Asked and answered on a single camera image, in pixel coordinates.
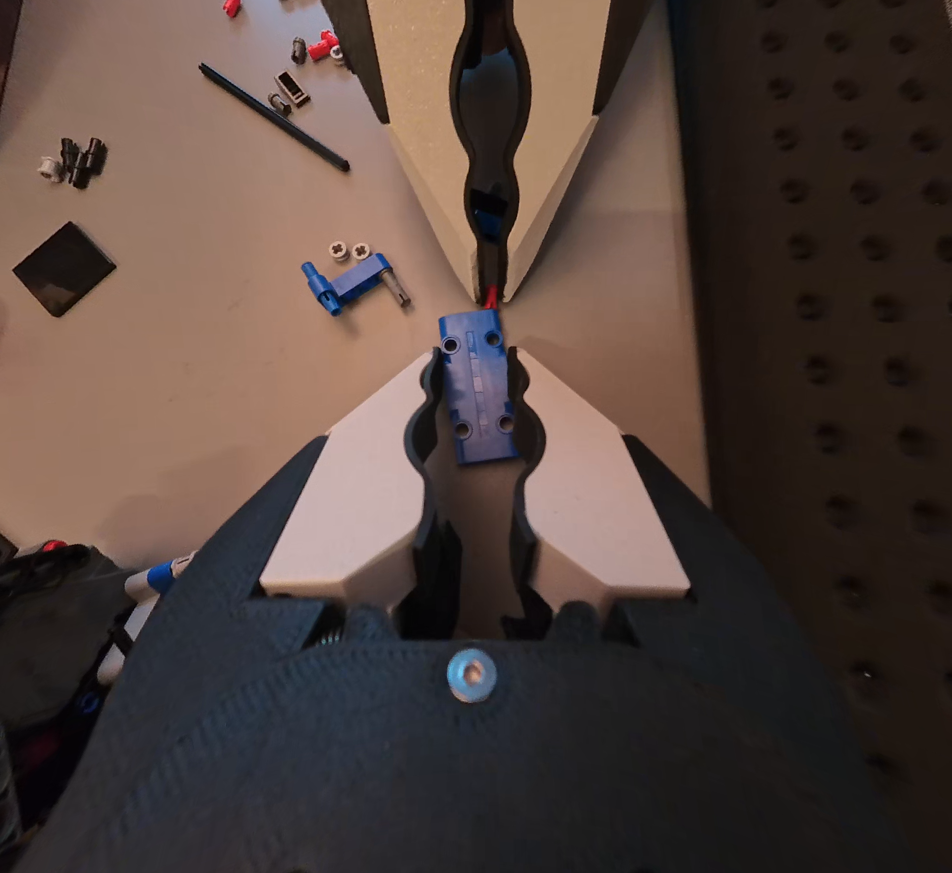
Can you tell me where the black square printed tile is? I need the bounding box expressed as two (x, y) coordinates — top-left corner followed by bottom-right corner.
(11, 220), (119, 319)

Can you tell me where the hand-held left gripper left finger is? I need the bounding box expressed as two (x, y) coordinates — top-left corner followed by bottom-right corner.
(259, 347), (466, 639)

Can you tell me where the black dimpled mat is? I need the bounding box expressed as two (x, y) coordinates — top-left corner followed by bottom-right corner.
(665, 0), (952, 873)

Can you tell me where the blue angled holed beam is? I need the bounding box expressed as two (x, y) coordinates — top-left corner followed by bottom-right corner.
(300, 252), (396, 318)

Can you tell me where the cluster of black pins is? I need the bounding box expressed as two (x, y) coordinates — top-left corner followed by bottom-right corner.
(72, 136), (107, 190)

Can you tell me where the long black axle rod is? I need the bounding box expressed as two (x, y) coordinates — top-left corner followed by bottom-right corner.
(198, 61), (351, 174)

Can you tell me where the grey desk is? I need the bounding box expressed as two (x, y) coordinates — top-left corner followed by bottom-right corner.
(0, 0), (711, 591)

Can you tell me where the blue holed panel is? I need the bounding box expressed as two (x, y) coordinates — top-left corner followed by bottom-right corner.
(437, 311), (522, 468)

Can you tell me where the black toy truck model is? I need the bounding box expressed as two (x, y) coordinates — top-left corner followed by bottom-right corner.
(0, 538), (199, 844)

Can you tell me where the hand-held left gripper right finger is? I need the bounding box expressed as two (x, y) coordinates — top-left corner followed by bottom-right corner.
(506, 347), (691, 639)

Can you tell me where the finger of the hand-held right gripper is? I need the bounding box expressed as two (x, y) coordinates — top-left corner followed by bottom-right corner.
(504, 0), (626, 303)
(350, 0), (493, 305)

